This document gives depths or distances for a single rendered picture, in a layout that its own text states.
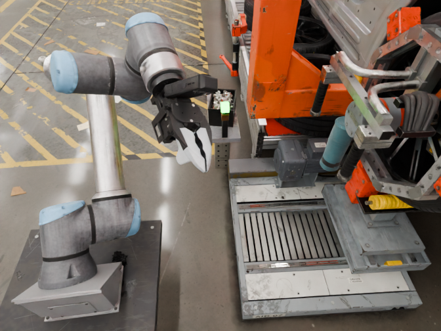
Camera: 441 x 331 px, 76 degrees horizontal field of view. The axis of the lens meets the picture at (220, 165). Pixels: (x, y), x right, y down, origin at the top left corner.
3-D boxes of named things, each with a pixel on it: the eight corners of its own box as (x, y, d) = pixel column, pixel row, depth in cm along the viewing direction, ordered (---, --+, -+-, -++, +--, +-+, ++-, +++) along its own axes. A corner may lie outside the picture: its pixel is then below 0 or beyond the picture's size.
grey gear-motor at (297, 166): (342, 196, 171) (364, 155, 145) (273, 199, 169) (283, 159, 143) (333, 173, 183) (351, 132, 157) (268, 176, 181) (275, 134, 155)
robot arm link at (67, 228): (41, 251, 106) (37, 205, 106) (91, 241, 115) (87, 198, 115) (41, 261, 93) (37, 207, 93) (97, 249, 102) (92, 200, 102)
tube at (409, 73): (411, 83, 90) (430, 51, 82) (352, 85, 89) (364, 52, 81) (386, 56, 102) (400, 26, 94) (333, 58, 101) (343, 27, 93)
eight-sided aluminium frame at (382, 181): (412, 226, 101) (539, 95, 61) (394, 227, 101) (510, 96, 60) (354, 127, 137) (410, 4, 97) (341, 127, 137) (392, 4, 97)
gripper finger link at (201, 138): (205, 180, 59) (189, 141, 61) (221, 167, 55) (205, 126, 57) (192, 182, 56) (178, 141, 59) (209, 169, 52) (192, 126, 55)
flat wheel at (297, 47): (238, 49, 258) (239, 22, 240) (298, 35, 277) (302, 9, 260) (279, 85, 218) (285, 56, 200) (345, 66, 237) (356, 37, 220)
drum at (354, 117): (412, 146, 99) (434, 113, 89) (352, 148, 99) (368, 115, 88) (393, 120, 109) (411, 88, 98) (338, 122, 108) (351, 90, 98)
